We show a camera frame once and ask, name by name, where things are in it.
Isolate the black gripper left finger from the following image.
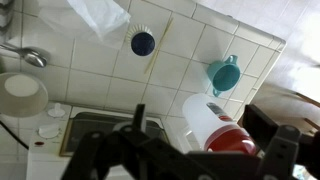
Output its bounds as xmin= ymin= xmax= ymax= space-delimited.
xmin=61 ymin=103 xmax=214 ymax=180

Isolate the translucent pitcher with red lid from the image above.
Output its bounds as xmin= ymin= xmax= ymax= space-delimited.
xmin=181 ymin=93 xmax=258 ymax=156

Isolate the metal spoon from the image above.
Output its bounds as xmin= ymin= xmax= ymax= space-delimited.
xmin=0 ymin=42 xmax=48 ymax=69

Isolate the wooden chopstick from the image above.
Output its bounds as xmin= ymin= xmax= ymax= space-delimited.
xmin=143 ymin=17 xmax=175 ymax=75

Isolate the teal plastic cup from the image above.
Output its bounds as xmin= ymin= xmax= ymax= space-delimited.
xmin=206 ymin=54 xmax=242 ymax=98

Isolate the black power cord with plug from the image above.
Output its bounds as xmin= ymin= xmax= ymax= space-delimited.
xmin=0 ymin=119 xmax=30 ymax=150

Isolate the white microwave knob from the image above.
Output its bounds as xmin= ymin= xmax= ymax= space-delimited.
xmin=48 ymin=103 xmax=66 ymax=118
xmin=37 ymin=123 xmax=61 ymax=139

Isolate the glass microwave door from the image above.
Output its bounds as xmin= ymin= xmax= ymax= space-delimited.
xmin=59 ymin=111 xmax=169 ymax=158

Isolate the white crumpled cloth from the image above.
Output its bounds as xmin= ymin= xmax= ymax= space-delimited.
xmin=38 ymin=0 xmax=132 ymax=51

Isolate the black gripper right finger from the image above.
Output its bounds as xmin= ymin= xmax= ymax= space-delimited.
xmin=242 ymin=104 xmax=320 ymax=180

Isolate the white ceramic bowl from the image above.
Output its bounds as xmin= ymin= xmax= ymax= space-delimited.
xmin=0 ymin=72 xmax=49 ymax=118

